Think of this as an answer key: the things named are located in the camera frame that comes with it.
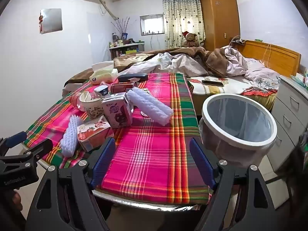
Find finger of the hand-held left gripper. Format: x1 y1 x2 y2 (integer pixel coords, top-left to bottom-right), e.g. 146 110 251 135
0 131 28 151
0 138 54 165

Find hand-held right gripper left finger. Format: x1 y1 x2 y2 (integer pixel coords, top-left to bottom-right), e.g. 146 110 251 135
25 137 116 231

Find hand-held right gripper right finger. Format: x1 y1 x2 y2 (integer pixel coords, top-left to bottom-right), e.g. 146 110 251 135
189 138 285 231

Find white round trash bin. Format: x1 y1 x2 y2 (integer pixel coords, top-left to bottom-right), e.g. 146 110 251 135
199 94 278 171

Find purple print drink carton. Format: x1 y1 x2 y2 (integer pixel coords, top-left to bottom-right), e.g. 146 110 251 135
101 93 134 128

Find clear bottle with red label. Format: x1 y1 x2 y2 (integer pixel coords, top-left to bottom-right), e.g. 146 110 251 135
69 93 85 112

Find translucent plastic bin liner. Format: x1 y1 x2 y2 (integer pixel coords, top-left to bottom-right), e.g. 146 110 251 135
199 96 275 171

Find white foam fruit net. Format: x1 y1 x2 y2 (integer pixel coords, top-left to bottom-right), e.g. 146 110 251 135
60 115 81 157
127 88 174 126

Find person's left hand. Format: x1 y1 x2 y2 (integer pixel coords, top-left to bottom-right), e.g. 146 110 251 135
11 190 23 213

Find strawberry print drink carton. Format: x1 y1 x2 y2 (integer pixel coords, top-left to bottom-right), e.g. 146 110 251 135
77 115 115 152

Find pink plaid tablecloth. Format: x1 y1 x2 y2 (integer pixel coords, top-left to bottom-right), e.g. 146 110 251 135
24 72 210 205

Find patterned paper bowl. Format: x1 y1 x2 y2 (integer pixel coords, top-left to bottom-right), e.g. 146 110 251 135
79 91 104 120

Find white yogurt cup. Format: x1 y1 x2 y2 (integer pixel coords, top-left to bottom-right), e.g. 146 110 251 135
94 85 111 99

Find red drink can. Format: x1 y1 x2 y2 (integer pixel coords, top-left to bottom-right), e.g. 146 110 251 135
110 82 137 94

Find white floral towel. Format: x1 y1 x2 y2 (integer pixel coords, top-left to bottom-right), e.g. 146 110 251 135
186 76 277 97

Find soft tissue pack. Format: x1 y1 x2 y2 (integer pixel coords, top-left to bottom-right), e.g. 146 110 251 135
90 61 119 85

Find dark blue glasses case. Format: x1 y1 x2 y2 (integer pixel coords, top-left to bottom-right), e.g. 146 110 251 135
118 73 148 83

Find pale floral quilt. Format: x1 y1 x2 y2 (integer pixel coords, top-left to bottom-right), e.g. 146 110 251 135
123 47 280 89

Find grey drawer dresser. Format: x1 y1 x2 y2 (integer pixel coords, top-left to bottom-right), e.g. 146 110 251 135
266 74 308 171

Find brown blanket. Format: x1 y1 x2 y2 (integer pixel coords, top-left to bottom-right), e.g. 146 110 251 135
64 47 228 87

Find cluttered shelf unit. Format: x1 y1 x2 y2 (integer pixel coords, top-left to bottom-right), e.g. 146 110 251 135
108 42 146 59

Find group of bottles and jars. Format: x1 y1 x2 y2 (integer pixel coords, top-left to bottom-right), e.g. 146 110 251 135
109 32 145 49

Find brown teddy bear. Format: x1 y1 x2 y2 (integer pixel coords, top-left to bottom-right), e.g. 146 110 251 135
182 31 201 47

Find wooden bed headboard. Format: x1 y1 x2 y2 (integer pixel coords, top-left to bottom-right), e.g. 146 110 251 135
237 40 301 77

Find green boxes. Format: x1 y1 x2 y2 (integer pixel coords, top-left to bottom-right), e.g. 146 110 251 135
290 67 308 87

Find dried branches in vase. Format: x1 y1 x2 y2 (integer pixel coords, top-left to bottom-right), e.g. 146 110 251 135
111 17 131 40

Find small window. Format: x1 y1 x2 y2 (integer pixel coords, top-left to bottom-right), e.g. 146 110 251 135
140 14 164 36

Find wooden wardrobe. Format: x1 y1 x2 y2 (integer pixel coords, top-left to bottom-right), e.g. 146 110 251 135
200 0 241 51

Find patterned curtain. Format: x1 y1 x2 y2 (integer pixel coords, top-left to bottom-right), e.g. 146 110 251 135
162 0 205 49

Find wrapped air conditioner pipe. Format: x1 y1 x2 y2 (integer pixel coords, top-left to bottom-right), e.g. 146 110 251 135
99 0 119 21

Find silver wall panel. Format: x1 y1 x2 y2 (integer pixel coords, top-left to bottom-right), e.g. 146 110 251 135
40 8 63 34

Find white charging cable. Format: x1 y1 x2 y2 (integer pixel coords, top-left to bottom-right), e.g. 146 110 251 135
262 44 271 65

